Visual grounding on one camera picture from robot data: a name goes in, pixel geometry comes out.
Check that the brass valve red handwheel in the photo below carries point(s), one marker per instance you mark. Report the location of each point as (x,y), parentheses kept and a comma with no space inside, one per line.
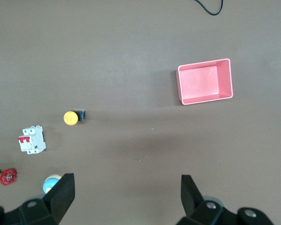
(8,177)

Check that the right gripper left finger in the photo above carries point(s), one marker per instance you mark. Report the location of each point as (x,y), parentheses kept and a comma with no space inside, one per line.
(58,201)

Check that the yellow push button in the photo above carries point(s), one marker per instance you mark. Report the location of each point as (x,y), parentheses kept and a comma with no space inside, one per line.
(70,117)

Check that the white circuit breaker red switch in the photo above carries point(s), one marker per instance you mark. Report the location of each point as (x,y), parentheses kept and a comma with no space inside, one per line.
(35,140)

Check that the pink plastic bin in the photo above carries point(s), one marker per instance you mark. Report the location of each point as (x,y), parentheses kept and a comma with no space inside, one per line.
(199,82)

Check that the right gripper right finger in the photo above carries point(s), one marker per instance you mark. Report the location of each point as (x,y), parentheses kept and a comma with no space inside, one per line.
(194,208)

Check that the blue white round bell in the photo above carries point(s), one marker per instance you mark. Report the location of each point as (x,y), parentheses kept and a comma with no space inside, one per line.
(49,185)

